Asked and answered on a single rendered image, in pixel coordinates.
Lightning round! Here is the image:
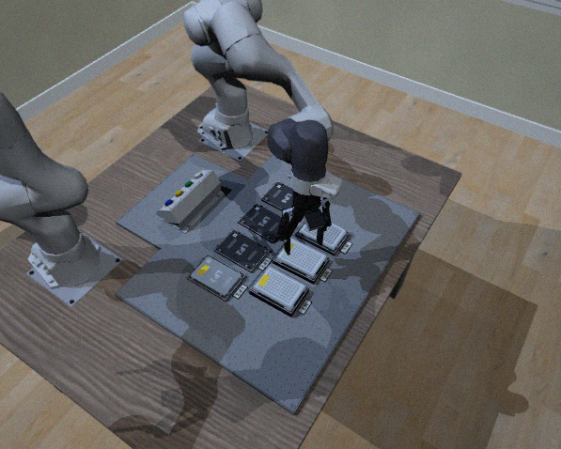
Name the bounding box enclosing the grey operator panel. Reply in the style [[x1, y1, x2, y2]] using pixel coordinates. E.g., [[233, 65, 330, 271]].
[[158, 170, 226, 234]]

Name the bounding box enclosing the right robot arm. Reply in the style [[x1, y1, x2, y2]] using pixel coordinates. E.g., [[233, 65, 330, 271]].
[[0, 92, 101, 288]]

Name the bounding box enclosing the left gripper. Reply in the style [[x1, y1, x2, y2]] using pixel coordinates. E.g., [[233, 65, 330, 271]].
[[277, 190, 332, 255]]

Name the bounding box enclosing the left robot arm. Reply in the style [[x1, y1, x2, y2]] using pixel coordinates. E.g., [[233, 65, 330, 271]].
[[183, 0, 343, 199]]

